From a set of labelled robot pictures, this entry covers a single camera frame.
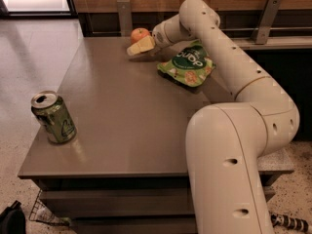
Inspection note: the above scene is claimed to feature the black white striped cable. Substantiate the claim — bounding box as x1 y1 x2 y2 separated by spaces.
270 213 312 234

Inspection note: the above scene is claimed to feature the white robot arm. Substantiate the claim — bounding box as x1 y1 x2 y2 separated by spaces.
127 0 299 234

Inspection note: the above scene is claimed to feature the black bag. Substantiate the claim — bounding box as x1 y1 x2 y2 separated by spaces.
0 201 26 234

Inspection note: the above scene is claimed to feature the green chip bag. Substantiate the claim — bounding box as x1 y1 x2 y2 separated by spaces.
157 41 215 88

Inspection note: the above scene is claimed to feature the green soda can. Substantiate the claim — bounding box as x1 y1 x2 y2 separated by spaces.
31 91 76 144

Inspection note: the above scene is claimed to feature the right metal wall bracket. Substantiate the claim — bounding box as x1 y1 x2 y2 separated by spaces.
252 0 283 45

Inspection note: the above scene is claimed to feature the metal wall bracket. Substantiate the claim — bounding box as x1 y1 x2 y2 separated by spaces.
252 0 283 45
117 0 133 37

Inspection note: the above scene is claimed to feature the left metal wall bracket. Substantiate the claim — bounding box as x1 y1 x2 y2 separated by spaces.
117 0 133 37

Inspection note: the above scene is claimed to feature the wire basket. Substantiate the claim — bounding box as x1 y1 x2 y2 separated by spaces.
28 191 70 226

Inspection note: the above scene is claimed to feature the red orange apple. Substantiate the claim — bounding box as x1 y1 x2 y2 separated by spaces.
131 27 150 44

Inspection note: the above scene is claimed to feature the grey drawer cabinet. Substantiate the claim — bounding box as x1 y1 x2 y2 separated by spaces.
18 35 294 234

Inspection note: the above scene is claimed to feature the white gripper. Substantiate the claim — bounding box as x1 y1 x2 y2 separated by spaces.
127 22 171 56

